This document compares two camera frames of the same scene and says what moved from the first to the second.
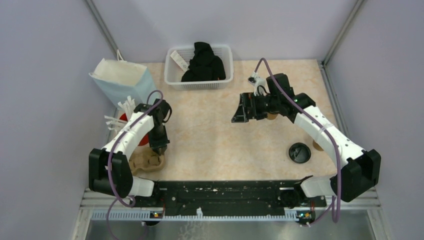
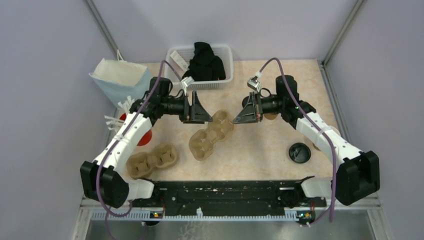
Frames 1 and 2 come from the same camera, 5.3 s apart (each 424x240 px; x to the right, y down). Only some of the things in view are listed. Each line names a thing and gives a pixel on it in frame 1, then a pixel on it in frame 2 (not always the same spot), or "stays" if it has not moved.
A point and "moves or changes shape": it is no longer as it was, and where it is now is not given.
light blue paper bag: [119, 79] stays
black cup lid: [299, 152] stays
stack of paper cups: [316, 146] moves or changes shape
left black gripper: [162, 143] -> [196, 112]
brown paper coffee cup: [271, 116] stays
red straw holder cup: [145, 140] stays
